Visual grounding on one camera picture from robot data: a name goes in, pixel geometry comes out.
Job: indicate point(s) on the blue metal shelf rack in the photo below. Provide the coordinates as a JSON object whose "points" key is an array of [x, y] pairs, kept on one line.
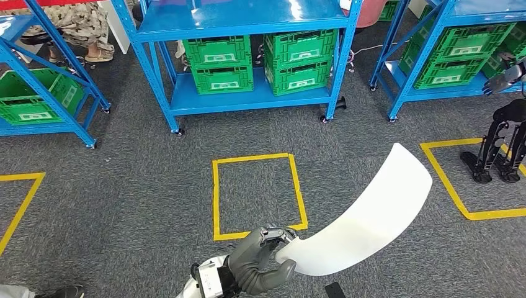
{"points": [[485, 6], [246, 16], [41, 128]]}

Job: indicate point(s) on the humanoid robot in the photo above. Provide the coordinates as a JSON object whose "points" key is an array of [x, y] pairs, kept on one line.
{"points": [[509, 111]]}

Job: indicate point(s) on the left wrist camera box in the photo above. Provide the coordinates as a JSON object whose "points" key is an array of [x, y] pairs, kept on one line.
{"points": [[209, 284]]}

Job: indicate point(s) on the small black floor object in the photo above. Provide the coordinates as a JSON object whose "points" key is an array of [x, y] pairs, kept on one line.
{"points": [[341, 103]]}

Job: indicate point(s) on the white table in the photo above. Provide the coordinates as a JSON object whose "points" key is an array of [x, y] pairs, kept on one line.
{"points": [[119, 28]]}

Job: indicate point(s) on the white curved plastic part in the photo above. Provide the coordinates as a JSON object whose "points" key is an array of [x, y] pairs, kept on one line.
{"points": [[361, 230]]}

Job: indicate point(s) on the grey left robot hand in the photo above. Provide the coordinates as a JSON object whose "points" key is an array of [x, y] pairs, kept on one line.
{"points": [[250, 263]]}

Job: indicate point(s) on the yellow floor tape square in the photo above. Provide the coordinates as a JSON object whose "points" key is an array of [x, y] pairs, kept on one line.
{"points": [[446, 181]]}

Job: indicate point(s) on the stool with chrome base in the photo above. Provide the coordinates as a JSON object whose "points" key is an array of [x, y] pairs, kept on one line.
{"points": [[37, 40]]}

